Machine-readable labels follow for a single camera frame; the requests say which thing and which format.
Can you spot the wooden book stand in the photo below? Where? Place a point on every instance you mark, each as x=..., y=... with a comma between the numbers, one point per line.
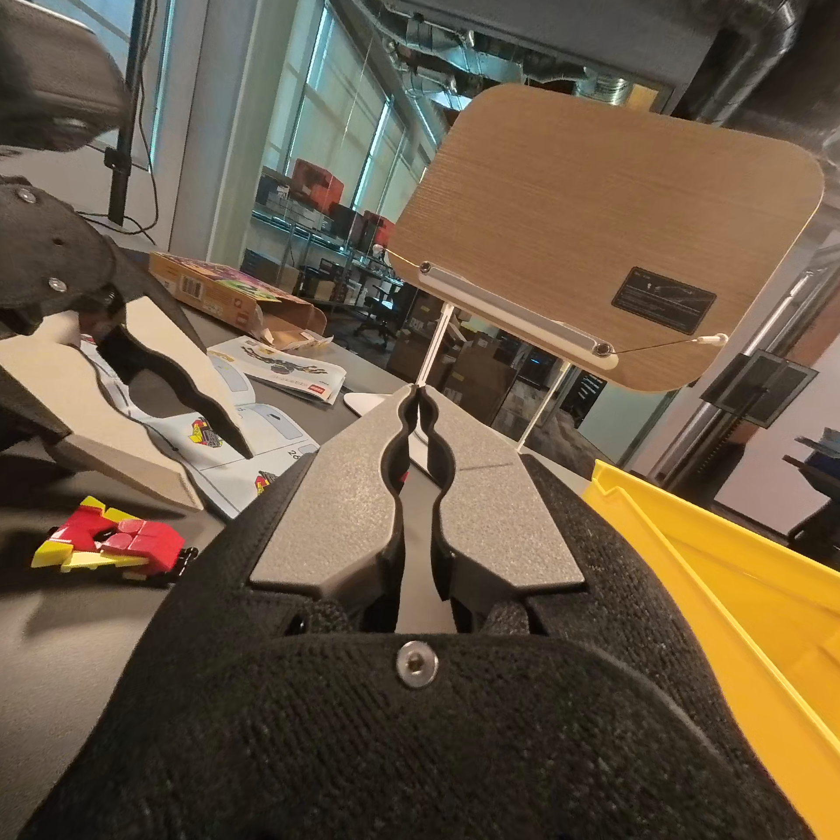
x=590, y=223

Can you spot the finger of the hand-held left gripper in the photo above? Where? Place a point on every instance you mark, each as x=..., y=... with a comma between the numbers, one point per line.
x=79, y=407
x=170, y=354

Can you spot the torn cardboard box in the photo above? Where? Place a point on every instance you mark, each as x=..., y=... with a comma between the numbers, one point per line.
x=216, y=289

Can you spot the black office chair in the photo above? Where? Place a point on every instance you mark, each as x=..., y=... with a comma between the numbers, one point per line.
x=379, y=315

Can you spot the black panel on stand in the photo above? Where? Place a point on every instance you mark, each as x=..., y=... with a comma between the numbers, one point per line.
x=761, y=387

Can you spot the closed instruction booklet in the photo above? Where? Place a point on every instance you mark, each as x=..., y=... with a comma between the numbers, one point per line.
x=289, y=371

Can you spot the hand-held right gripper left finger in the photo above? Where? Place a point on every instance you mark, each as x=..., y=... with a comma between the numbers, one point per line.
x=328, y=512

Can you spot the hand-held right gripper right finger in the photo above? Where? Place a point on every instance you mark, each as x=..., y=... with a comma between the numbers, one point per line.
x=505, y=518

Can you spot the red yellow lego assembly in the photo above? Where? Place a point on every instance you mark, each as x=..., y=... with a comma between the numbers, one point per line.
x=131, y=538

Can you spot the storage shelves with boxes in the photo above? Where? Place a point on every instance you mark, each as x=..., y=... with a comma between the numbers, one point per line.
x=308, y=197

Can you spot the yellow plastic bin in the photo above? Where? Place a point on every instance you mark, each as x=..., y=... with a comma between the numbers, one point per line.
x=754, y=623

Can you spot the open instruction booklet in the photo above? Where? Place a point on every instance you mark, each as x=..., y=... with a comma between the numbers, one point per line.
x=275, y=426

